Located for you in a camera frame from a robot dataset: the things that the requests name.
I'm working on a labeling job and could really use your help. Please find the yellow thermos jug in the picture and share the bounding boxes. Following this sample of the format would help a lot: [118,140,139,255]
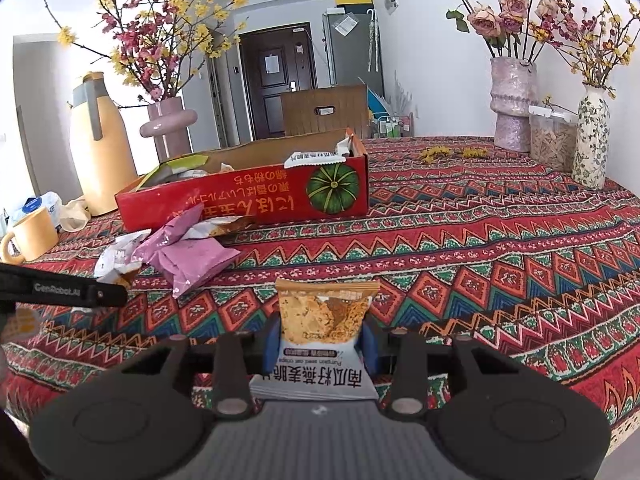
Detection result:
[69,72,141,217]

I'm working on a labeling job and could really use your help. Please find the wooden chair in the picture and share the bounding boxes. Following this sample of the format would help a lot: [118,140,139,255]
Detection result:
[280,85,370,139]

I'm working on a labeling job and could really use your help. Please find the clear lidded container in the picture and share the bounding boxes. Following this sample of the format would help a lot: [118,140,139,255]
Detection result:
[529,105,581,173]

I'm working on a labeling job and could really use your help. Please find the red cardboard box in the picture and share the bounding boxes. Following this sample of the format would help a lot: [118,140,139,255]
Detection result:
[115,129,371,234]

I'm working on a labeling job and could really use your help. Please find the crumpled paper cup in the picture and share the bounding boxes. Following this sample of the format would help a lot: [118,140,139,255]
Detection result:
[60,197,92,233]

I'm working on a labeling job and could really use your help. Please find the dark door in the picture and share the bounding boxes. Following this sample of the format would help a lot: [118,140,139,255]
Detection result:
[238,29,318,141]

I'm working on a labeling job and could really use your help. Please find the red yellow berry branches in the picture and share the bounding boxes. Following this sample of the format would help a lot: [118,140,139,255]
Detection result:
[532,0,640,100]

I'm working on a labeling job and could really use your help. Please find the grey refrigerator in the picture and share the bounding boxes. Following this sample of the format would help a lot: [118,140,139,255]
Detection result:
[322,7,385,98]

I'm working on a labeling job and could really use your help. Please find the small white snack packet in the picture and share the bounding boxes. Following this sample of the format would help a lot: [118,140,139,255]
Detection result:
[284,150,349,169]

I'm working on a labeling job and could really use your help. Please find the small storage rack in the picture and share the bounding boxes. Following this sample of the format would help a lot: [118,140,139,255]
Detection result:
[367,87,416,139]

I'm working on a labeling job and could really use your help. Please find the lime green snack packet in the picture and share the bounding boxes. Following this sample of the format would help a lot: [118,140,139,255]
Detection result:
[137,152,208,191]

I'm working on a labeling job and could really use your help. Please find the orange snack packet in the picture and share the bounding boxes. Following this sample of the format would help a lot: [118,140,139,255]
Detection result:
[1,307,41,343]

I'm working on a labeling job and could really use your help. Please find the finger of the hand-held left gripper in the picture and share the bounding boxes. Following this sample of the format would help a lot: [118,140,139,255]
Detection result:
[95,281,129,308]

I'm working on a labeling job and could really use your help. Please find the mauve ring vase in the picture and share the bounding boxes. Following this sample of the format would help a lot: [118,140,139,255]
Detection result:
[140,97,198,163]

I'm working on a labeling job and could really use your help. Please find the dried pink roses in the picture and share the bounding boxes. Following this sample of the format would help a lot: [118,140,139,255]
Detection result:
[422,0,568,61]

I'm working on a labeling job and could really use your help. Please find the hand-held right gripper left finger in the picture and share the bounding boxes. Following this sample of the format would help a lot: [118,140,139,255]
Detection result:
[122,320,282,420]

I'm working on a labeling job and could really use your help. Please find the pale dried grass bunch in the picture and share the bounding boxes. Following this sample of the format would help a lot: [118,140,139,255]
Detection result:
[390,72,417,121]

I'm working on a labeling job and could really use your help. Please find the textured pink vase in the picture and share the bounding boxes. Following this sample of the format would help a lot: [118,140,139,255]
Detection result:
[490,56,538,153]

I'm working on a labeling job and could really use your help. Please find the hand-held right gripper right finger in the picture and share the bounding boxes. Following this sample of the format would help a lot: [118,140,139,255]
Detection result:
[360,317,518,420]

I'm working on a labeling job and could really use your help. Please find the pink yellow blossom branches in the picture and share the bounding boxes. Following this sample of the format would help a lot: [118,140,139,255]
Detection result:
[44,0,251,111]

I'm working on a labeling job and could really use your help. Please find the yellow mug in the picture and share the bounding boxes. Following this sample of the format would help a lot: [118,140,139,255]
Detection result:
[0,207,60,266]

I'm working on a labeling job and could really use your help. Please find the pink snack packet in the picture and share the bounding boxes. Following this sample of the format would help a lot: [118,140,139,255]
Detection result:
[150,237,243,299]
[142,205,206,261]

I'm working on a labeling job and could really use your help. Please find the silver white snack packet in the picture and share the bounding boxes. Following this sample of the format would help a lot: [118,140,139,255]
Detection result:
[94,230,152,287]

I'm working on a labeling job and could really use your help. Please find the floral print vase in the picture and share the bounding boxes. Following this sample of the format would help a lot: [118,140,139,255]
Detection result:
[571,85,611,191]

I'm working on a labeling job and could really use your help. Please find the white umbrella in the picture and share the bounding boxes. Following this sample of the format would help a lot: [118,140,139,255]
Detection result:
[366,8,381,72]

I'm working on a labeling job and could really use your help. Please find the orange white cracker packet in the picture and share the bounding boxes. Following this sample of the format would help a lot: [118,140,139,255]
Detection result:
[336,129,366,159]
[187,215,253,239]
[249,279,381,402]

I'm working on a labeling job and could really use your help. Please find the fallen yellow petals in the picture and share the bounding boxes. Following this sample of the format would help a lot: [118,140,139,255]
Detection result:
[417,146,483,163]

